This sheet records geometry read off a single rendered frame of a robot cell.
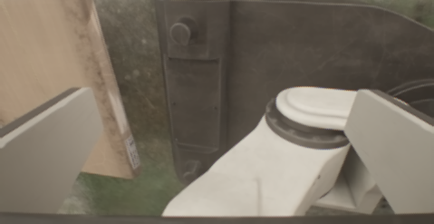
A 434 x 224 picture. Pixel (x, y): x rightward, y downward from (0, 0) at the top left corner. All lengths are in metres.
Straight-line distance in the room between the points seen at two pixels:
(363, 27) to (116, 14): 0.62
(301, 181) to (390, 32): 0.32
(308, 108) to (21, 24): 0.57
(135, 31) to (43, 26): 0.26
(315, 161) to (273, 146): 0.06
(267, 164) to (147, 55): 0.54
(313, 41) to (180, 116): 0.33
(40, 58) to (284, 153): 0.53
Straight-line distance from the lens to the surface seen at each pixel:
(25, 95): 0.71
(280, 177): 0.30
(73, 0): 0.50
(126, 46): 0.76
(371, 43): 0.50
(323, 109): 0.35
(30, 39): 0.61
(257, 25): 0.45
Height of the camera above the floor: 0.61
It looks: 58 degrees down
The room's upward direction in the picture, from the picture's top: 158 degrees counter-clockwise
